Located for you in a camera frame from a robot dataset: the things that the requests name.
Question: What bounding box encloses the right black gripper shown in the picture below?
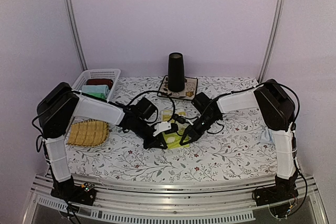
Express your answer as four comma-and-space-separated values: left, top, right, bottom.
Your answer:
181, 113, 221, 145

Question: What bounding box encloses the yellow-green patterned towel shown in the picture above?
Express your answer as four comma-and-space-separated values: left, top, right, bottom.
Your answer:
161, 110, 190, 149

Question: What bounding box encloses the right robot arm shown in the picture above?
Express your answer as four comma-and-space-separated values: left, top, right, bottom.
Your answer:
180, 79, 299, 201

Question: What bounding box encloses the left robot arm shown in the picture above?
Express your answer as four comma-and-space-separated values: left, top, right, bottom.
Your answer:
35, 82, 172, 200

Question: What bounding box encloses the floral square coaster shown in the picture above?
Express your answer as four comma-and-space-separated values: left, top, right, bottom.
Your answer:
156, 74, 198, 101

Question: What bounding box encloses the black tall cup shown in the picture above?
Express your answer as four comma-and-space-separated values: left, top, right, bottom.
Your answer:
168, 52, 185, 92

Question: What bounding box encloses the woven bamboo tray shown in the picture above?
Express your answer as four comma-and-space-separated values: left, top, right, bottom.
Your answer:
67, 120, 109, 147

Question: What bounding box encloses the light blue towel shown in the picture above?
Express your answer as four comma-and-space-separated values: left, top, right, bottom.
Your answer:
259, 127, 274, 144

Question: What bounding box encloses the dark red rolled towel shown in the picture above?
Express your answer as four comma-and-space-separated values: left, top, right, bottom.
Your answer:
86, 78, 114, 89

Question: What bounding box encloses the white plastic basket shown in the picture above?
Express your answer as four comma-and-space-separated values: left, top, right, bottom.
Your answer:
72, 69, 121, 101

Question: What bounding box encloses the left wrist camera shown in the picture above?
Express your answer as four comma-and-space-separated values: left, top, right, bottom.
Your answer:
153, 121, 178, 136

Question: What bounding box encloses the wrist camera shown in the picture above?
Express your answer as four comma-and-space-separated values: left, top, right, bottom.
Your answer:
172, 113, 188, 124
153, 121, 178, 136

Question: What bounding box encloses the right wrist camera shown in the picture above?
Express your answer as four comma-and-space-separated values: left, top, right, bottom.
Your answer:
172, 113, 188, 124

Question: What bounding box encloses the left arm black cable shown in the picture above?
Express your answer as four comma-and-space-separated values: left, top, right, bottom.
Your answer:
128, 91, 176, 125

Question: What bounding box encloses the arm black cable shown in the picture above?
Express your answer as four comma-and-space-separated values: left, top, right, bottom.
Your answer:
183, 82, 309, 209
128, 91, 176, 125

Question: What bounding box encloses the aluminium front rail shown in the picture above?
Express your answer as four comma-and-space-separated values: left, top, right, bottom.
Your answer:
22, 174, 329, 224

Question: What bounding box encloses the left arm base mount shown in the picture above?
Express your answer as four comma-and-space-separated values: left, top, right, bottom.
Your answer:
50, 182, 97, 206

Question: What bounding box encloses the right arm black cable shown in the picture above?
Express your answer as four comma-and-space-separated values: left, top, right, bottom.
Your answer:
183, 82, 309, 209

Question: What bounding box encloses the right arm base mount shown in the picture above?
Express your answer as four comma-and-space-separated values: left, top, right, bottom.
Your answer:
252, 183, 299, 206

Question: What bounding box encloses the left aluminium post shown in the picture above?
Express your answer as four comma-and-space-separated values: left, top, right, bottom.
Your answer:
64, 0, 88, 71

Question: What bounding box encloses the aluminium post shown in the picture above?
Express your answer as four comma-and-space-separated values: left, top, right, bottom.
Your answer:
64, 0, 88, 71
257, 0, 285, 83

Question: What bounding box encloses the right aluminium post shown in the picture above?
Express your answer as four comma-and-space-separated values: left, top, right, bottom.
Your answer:
257, 0, 285, 83

